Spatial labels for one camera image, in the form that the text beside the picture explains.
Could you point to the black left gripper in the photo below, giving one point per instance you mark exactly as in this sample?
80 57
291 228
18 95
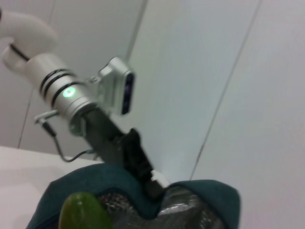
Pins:
107 138

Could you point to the dark teal insulated bag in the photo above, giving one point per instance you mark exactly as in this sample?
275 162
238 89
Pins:
95 176

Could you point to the green cucumber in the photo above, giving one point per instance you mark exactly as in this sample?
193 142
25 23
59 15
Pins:
83 212

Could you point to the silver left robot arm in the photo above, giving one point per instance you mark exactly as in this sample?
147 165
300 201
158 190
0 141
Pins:
47 71

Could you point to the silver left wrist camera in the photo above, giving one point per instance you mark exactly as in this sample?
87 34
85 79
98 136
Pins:
114 86

